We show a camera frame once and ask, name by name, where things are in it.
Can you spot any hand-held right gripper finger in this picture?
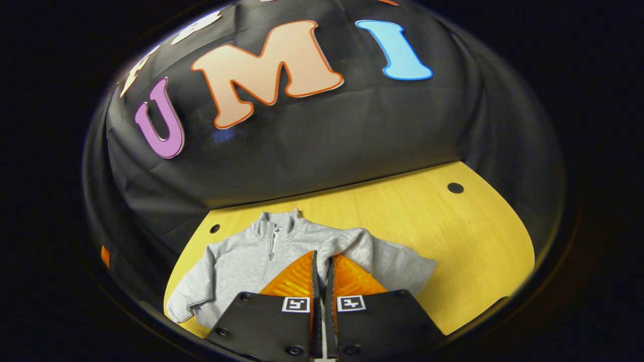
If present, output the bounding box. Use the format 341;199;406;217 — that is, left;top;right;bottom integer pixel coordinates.
205;250;323;360
325;254;446;360

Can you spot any grey zip-neck sweatshirt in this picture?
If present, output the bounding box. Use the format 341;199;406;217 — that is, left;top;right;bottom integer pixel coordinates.
165;208;437;332

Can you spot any black backdrop cloth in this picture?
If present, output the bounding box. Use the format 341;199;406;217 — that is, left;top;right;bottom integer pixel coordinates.
83;0;564;312

